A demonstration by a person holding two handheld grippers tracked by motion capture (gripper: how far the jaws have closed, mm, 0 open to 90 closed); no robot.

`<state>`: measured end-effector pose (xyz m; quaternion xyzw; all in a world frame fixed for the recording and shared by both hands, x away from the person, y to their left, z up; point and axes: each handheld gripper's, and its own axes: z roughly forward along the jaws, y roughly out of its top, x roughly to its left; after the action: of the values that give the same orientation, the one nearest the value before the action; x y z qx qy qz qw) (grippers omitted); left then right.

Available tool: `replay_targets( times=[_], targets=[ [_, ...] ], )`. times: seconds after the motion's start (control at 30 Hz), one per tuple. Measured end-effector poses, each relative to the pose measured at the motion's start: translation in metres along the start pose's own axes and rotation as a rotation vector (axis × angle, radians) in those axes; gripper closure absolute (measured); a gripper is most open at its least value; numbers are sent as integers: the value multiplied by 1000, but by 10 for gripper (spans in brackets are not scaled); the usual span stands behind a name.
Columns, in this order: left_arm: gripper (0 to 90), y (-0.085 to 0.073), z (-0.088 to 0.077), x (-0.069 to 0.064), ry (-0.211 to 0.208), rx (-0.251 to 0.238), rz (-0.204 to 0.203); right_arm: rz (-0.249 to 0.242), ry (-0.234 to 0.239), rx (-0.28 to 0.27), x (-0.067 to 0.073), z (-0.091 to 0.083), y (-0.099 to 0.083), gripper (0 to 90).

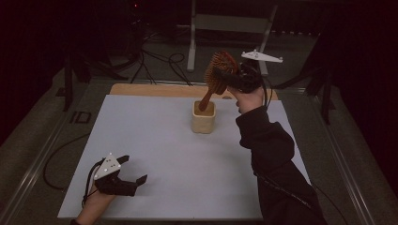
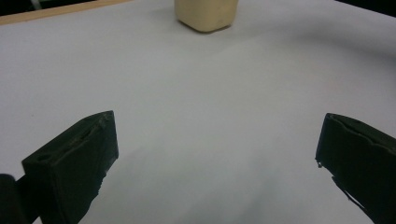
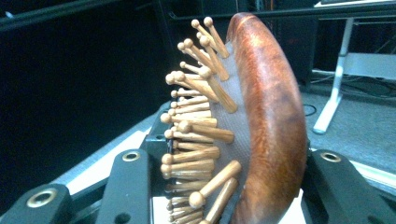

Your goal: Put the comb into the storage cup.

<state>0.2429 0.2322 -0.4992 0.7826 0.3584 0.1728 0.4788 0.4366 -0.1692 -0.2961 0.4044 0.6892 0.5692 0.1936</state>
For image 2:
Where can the wooden table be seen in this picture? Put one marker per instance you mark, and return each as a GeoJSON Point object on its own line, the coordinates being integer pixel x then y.
{"type": "Point", "coordinates": [46, 13]}

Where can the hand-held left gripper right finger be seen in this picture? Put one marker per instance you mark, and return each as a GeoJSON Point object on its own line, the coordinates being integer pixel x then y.
{"type": "Point", "coordinates": [364, 165]}

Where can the cream square cup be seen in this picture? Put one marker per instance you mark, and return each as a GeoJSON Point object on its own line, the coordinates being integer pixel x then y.
{"type": "Point", "coordinates": [205, 14]}

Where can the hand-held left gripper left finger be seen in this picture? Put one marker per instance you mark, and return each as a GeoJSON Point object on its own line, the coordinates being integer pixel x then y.
{"type": "Point", "coordinates": [71, 168]}

